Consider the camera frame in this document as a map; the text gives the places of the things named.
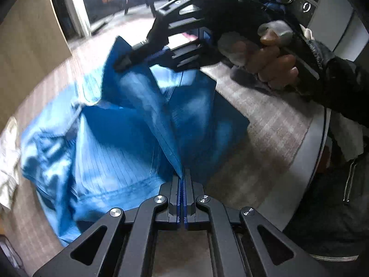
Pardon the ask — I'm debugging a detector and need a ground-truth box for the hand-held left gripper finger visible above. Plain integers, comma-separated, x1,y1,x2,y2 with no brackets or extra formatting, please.
33,167,184,277
184,168,330,277

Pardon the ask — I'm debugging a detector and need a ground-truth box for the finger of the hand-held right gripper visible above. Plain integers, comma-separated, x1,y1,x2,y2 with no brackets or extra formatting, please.
146,41,214,72
113,17,173,73

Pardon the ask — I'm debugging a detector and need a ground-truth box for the blue jacket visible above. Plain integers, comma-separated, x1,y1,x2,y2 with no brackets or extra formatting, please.
21,36,250,247

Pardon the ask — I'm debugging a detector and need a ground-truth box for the person's right forearm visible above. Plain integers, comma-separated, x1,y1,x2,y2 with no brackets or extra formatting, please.
297,39,369,122

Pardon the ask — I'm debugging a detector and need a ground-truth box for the person's right hand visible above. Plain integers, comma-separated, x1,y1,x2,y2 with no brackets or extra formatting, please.
217,20,300,90

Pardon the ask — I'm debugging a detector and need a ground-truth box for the plaid mat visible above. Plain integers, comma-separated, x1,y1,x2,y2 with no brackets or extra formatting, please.
0,17,320,277

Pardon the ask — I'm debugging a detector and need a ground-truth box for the large plywood board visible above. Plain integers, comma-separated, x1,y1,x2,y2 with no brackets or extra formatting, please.
0,0,72,130

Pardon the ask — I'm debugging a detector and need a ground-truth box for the person's dark jacket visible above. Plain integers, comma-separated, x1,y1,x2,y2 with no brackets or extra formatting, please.
284,112,369,262

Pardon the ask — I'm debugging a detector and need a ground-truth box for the white garment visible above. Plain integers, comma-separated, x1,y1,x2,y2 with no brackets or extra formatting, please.
0,117,22,211

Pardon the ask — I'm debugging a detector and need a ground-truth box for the white window frame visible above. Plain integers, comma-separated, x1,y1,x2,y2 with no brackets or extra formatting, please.
48,0,93,39

